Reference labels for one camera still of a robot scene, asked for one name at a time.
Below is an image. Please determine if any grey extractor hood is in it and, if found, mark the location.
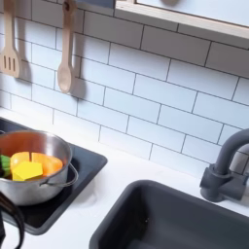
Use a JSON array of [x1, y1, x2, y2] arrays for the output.
[[76, 0, 117, 10]]

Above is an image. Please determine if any wooden slotted spatula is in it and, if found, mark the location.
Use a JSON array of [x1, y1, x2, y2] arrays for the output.
[[0, 0, 22, 79]]

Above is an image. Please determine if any white toy microwave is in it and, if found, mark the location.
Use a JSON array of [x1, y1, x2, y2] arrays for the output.
[[135, 0, 249, 28]]

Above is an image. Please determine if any steel pot with handles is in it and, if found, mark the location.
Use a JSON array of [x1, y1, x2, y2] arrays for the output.
[[0, 129, 80, 207]]

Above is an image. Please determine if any dark grey sink basin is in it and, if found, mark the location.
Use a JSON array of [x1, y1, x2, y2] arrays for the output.
[[89, 179, 249, 249]]

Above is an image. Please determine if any wooden kitchen frame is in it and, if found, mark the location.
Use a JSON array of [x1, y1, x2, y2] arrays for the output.
[[114, 0, 249, 41]]

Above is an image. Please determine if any yellow toy block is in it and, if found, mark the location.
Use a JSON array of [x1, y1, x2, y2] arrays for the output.
[[12, 160, 44, 182]]

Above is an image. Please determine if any wooden spoon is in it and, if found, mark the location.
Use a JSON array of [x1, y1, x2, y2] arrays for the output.
[[56, 0, 79, 95]]

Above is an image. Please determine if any orange toy vegetable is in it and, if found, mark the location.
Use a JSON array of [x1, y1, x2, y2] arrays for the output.
[[10, 151, 64, 178]]

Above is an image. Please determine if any black toy stove top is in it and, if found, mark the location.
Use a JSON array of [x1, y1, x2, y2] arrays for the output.
[[0, 117, 109, 236]]

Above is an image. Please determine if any green toy block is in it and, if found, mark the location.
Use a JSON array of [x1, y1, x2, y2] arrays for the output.
[[0, 154, 13, 180]]

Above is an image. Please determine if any dark grey tap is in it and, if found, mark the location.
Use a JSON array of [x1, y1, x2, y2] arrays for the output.
[[198, 128, 249, 203]]

